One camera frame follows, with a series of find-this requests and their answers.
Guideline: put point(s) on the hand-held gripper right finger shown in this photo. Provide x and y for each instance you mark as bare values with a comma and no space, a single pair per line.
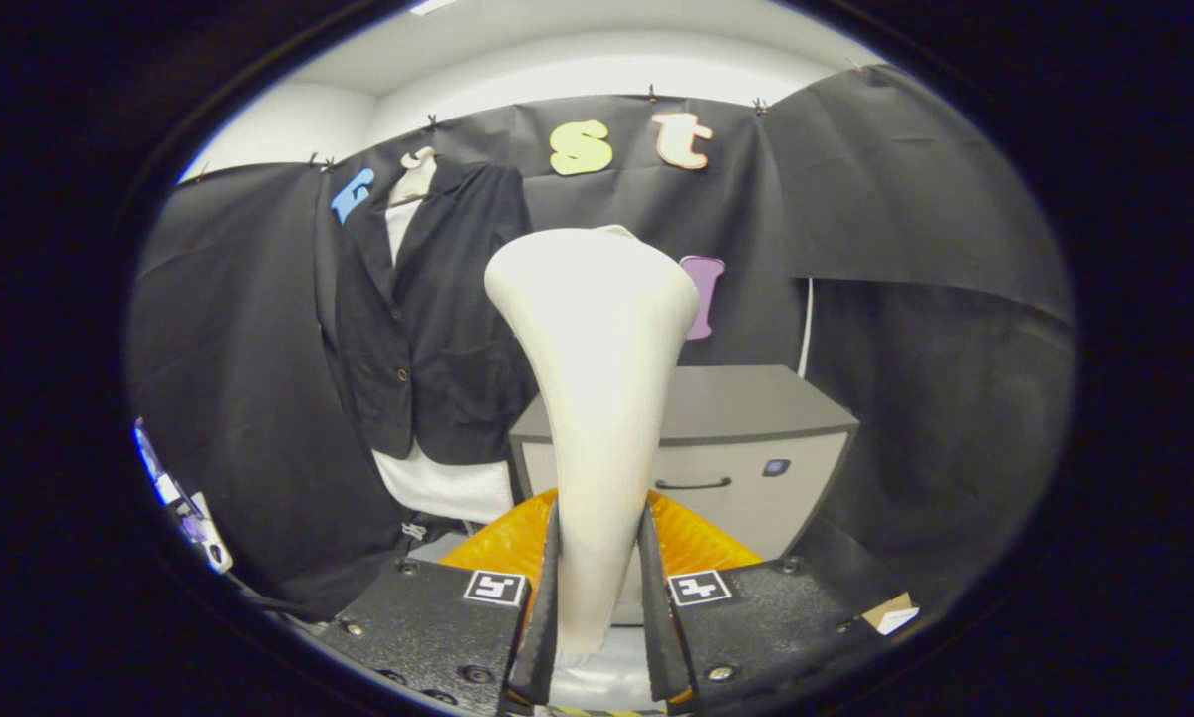
654,637

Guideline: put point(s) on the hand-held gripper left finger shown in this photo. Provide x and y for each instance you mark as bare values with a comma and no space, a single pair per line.
547,627

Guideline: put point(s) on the white shirt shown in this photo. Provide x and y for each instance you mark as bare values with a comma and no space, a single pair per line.
447,488

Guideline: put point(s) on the white garment steamer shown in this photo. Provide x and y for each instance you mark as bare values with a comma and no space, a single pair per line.
596,398

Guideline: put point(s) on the black suit jacket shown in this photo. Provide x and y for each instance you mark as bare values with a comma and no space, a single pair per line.
457,329

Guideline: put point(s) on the white clothes hanger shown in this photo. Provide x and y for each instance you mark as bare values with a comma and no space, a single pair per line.
417,179

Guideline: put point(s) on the small cabinet lock panel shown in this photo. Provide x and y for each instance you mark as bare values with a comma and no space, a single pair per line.
776,467

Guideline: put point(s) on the brown and white paper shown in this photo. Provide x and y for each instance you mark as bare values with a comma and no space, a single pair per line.
890,615

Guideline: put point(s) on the grey cabinet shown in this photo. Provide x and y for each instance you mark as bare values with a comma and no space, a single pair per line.
746,403

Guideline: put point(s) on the blue and white object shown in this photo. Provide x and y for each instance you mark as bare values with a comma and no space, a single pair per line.
193,523

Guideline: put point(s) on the black backdrop cloth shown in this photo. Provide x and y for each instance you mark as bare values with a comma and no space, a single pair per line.
905,199

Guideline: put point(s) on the long ceiling light panel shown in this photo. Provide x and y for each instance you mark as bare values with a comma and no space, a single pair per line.
429,5

